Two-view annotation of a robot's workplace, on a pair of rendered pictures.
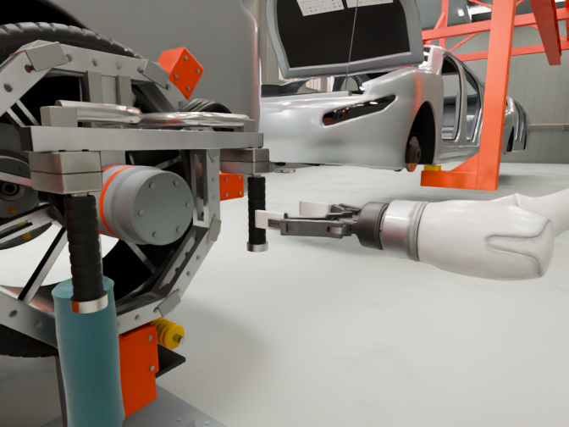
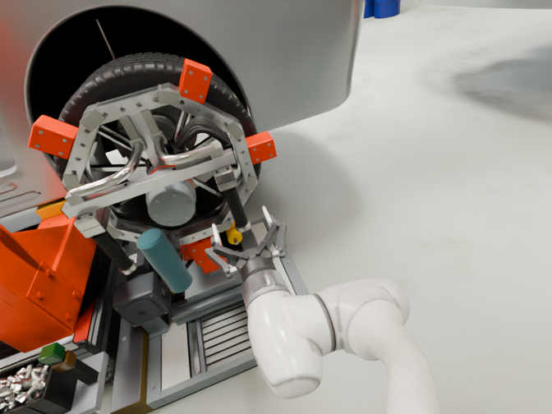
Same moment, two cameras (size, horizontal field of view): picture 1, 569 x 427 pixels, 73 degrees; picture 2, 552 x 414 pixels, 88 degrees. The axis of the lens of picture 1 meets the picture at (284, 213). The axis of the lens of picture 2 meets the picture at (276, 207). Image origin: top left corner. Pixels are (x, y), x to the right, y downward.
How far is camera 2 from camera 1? 0.69 m
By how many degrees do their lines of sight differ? 49
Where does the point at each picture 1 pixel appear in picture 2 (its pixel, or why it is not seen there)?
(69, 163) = (80, 227)
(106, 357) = (166, 269)
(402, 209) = (248, 288)
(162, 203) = (168, 207)
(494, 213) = (264, 347)
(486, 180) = not seen: outside the picture
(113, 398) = (177, 281)
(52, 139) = (74, 211)
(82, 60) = (113, 112)
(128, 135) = (116, 195)
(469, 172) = not seen: outside the picture
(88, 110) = (85, 192)
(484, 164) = not seen: outside the picture
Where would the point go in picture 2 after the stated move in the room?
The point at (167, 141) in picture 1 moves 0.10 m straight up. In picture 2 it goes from (144, 188) to (121, 153)
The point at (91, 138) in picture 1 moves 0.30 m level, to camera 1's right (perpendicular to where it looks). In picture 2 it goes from (94, 204) to (170, 246)
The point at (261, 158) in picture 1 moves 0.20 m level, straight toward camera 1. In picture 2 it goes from (224, 180) to (164, 234)
